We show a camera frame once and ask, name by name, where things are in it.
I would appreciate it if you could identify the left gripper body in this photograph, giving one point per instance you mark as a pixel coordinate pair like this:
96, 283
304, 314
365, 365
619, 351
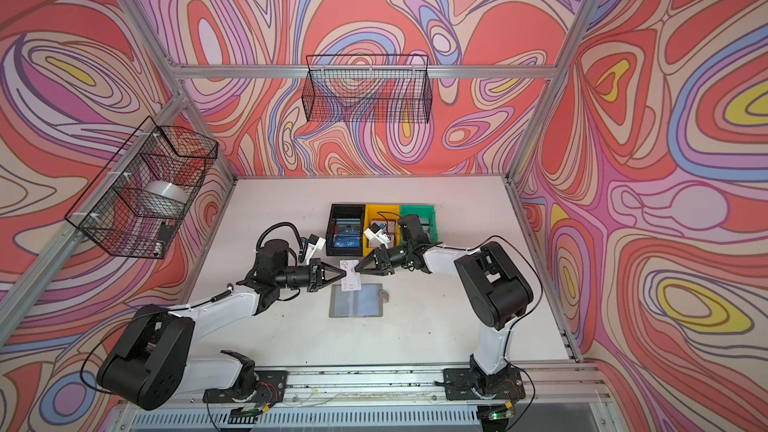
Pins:
299, 277

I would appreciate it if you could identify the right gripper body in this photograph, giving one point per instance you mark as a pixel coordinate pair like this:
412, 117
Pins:
394, 257

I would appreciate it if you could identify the grey card holder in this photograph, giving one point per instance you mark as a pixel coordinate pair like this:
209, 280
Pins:
367, 302

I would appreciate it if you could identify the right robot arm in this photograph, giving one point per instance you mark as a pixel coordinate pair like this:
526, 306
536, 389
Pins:
498, 294

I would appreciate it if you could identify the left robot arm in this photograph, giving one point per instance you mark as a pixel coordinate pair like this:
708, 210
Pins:
151, 362

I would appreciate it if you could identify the blue card in black bin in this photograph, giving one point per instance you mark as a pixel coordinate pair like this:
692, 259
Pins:
347, 242

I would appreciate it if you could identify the yellow storage bin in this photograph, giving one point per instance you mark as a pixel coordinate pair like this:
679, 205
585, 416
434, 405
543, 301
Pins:
385, 217

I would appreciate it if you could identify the black storage bin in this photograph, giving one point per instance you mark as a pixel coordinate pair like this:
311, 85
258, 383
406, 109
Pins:
344, 219

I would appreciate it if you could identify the green storage bin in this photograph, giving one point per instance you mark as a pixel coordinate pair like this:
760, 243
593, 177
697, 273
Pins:
427, 218

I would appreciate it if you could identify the white tape roll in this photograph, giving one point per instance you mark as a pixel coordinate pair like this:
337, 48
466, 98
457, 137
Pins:
163, 199

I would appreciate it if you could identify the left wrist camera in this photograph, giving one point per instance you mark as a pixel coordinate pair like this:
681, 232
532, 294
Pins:
311, 246

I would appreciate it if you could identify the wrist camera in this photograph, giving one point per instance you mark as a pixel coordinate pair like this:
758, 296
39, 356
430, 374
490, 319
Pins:
311, 246
377, 235

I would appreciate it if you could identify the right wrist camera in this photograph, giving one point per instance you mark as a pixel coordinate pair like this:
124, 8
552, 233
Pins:
377, 235

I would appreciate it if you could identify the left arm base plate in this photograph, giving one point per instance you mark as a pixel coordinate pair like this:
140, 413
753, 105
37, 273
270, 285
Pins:
261, 387

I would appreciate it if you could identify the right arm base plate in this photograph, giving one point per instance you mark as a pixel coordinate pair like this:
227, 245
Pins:
465, 384

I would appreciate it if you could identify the black wire basket back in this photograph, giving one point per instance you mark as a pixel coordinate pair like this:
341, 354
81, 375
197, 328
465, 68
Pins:
367, 88

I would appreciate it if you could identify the black wire basket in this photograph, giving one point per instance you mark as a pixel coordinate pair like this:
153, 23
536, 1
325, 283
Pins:
159, 173
367, 88

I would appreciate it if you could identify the black wire basket left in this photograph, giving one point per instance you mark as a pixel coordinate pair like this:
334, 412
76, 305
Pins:
159, 173

